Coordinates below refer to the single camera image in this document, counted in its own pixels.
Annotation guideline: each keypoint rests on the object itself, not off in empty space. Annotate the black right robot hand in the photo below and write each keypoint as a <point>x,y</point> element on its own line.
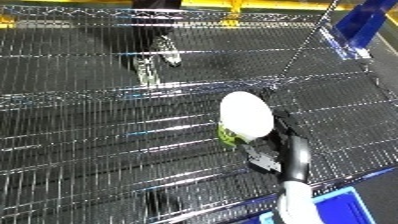
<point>293,153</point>

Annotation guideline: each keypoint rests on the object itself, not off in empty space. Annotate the white paper cup green band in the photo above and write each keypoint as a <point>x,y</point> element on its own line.
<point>246,115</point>

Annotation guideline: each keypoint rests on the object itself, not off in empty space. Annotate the pale right robot arm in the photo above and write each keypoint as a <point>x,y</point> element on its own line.
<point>298,203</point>

